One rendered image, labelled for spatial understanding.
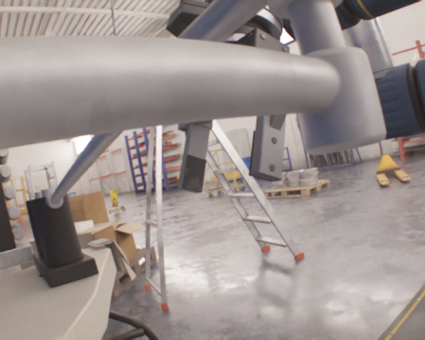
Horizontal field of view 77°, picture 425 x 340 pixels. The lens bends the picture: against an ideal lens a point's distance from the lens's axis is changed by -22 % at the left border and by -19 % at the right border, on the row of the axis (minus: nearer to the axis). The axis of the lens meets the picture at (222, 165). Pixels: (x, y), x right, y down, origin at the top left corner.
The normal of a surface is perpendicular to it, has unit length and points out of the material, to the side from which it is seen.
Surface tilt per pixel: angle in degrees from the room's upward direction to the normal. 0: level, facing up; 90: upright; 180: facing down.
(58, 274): 90
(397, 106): 102
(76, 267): 90
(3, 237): 90
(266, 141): 87
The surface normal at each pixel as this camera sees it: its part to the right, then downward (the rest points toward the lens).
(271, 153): 0.55, -0.15
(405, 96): -0.75, 0.16
